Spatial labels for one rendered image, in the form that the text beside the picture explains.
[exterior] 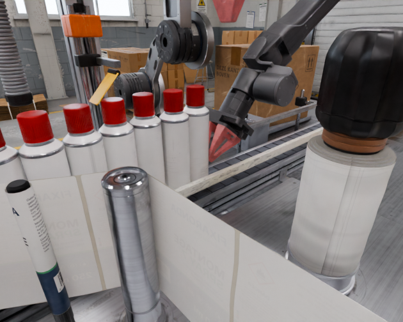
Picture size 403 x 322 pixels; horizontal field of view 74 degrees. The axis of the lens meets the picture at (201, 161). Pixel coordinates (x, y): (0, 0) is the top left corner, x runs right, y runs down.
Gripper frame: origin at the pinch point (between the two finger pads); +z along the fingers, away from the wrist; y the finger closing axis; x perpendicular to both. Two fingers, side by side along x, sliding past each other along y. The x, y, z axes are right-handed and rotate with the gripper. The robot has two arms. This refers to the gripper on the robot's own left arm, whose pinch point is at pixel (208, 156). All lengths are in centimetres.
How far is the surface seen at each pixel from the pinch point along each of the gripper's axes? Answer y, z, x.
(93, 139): 2.8, 6.2, -25.1
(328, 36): -199, -282, 335
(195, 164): 2.0, 2.8, -4.4
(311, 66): -16, -50, 44
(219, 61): -40, -35, 23
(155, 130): 2.2, 0.8, -16.5
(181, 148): 3.1, 1.4, -10.5
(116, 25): -516, -155, 152
